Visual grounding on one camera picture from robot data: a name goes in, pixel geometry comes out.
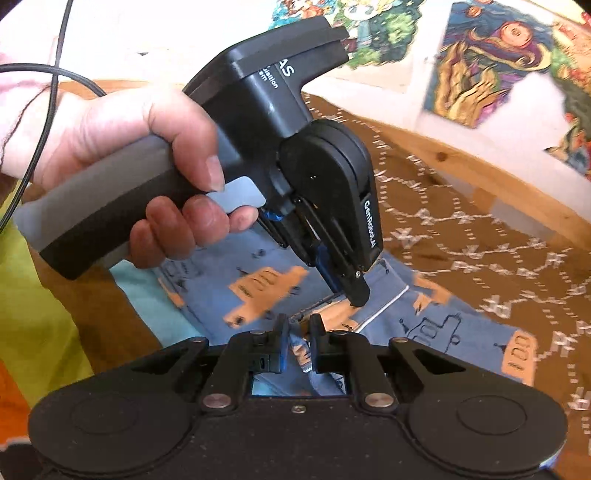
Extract blue patterned pajama pants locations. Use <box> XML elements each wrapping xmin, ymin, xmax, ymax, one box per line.
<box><xmin>155</xmin><ymin>226</ymin><xmax>537</xmax><ymax>396</ymax></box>

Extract person's left hand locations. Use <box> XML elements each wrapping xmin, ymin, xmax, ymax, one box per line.
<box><xmin>0</xmin><ymin>85</ymin><xmax>260</xmax><ymax>269</ymax></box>

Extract anime character poster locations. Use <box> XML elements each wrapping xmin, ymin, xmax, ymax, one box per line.
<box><xmin>270</xmin><ymin>0</ymin><xmax>423</xmax><ymax>69</ymax></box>

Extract brown PF patterned blanket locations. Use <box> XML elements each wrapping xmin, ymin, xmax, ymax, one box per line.
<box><xmin>27</xmin><ymin>91</ymin><xmax>591</xmax><ymax>462</ymax></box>

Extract colorful patchwork bedsheet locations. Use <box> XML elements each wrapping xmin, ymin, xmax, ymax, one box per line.
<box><xmin>1</xmin><ymin>224</ymin><xmax>197</xmax><ymax>467</ymax></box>

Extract swirly colourful art poster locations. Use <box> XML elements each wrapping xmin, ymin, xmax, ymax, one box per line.
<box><xmin>423</xmin><ymin>1</ymin><xmax>553</xmax><ymax>129</ymax></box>

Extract torn colourful art poster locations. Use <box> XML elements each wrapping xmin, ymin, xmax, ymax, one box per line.
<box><xmin>545</xmin><ymin>21</ymin><xmax>590</xmax><ymax>180</ymax></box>

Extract wooden bed frame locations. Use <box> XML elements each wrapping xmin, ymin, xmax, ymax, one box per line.
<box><xmin>55</xmin><ymin>80</ymin><xmax>591</xmax><ymax>252</ymax></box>

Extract black cable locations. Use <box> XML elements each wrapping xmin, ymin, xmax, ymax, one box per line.
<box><xmin>0</xmin><ymin>0</ymin><xmax>108</xmax><ymax>232</ymax></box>

